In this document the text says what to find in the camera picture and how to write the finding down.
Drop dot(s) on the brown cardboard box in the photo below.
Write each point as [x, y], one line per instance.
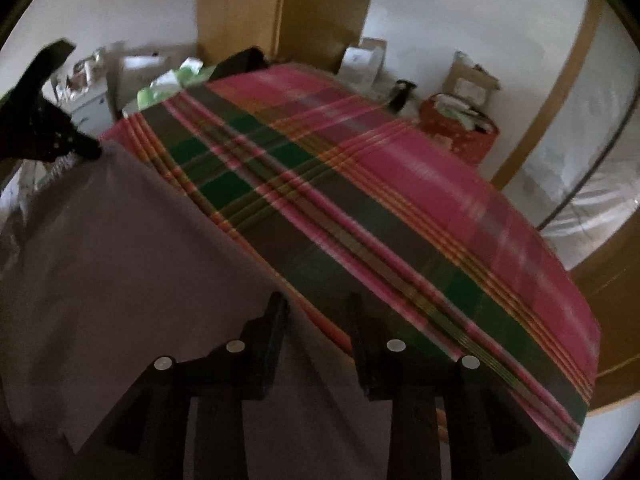
[470, 82]

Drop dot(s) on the small white box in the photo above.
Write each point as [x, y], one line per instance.
[360, 62]

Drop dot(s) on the white cabinet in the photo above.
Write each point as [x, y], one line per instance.
[145, 67]

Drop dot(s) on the wooden wardrobe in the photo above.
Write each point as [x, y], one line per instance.
[280, 5]

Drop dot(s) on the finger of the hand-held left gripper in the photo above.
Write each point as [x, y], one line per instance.
[65, 142]

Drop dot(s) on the red bucket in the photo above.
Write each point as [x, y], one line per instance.
[460, 135]

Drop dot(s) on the wooden door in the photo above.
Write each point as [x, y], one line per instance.
[615, 320]

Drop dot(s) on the green packet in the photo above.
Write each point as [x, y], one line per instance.
[170, 82]

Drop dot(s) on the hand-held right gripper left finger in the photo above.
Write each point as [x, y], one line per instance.
[272, 345]

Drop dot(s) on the mauve garment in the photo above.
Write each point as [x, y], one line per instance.
[125, 260]

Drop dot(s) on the black cloth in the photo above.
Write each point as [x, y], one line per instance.
[240, 62]

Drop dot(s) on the plastic-covered sliding door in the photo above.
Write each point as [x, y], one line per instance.
[600, 195]

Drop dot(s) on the pink plaid bed sheet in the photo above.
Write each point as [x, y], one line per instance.
[400, 220]

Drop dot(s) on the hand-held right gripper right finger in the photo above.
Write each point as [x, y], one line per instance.
[365, 355]

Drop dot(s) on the wooden door frame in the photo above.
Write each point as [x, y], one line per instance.
[550, 100]

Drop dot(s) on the black bottle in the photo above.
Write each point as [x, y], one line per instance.
[400, 95]

